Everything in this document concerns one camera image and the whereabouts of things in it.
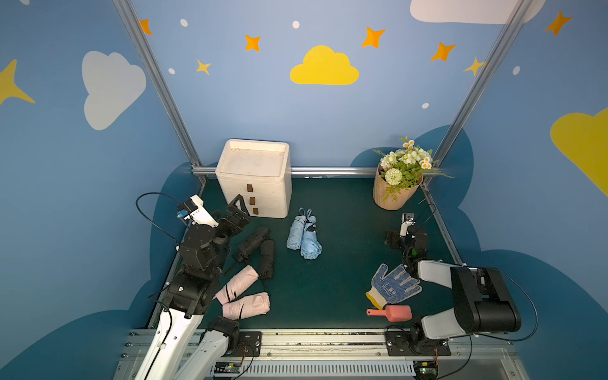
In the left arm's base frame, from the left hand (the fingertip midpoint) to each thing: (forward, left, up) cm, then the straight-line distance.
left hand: (230, 201), depth 64 cm
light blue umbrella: (+8, -16, -34) cm, 39 cm away
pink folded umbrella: (-11, +3, -34) cm, 36 cm away
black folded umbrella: (+4, -5, -34) cm, 35 cm away
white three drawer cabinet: (+26, -2, -13) cm, 29 cm away
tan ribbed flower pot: (+21, -54, -20) cm, 62 cm away
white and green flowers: (+28, -59, -11) cm, 66 cm away
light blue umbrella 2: (+3, -23, -32) cm, 40 cm away
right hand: (+12, -61, -30) cm, 69 cm away
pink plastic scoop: (-18, -53, -37) cm, 67 cm away
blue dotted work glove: (-10, -54, -37) cm, 66 cm away
